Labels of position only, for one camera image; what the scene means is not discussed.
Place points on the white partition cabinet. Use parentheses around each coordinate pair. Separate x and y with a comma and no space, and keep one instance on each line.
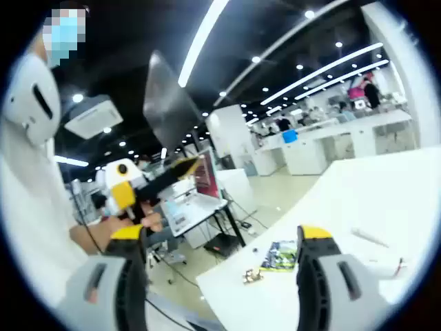
(237,189)

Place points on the person's left hand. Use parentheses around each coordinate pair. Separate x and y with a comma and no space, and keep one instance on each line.
(151,219)

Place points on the small gold object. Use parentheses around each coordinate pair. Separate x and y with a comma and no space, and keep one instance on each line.
(253,277)

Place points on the black frame stand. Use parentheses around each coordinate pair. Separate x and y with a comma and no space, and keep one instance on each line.
(234,225)

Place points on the white long counter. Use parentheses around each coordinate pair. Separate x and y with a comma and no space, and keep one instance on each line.
(303,155)

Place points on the long ceiling light strip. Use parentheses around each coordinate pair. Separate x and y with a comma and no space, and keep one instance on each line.
(344,80)
(201,41)
(320,72)

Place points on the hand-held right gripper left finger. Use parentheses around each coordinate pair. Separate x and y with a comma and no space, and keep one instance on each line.
(103,293)

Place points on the white chest device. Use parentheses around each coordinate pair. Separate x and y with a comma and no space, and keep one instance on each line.
(31,100)

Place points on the pink object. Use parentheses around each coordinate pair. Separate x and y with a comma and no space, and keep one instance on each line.
(356,92)

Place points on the blue box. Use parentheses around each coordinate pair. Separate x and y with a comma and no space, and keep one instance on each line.
(290,137)

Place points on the grey hanging panel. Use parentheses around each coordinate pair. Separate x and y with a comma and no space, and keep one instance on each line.
(169,103)

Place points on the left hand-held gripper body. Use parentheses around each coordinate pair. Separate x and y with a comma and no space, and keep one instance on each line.
(120,196)

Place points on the round ceiling spotlights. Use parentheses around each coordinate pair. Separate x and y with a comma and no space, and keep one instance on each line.
(309,14)

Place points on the black box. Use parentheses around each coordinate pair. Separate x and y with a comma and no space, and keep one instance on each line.
(222,245)

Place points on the white pen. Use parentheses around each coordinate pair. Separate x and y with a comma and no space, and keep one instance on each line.
(368,238)

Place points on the green printed packet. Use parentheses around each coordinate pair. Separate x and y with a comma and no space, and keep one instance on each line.
(280,257)

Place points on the white ceiling air conditioner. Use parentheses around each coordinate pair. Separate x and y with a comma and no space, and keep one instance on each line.
(93,117)

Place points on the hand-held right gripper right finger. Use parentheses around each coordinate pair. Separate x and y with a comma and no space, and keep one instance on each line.
(330,293)

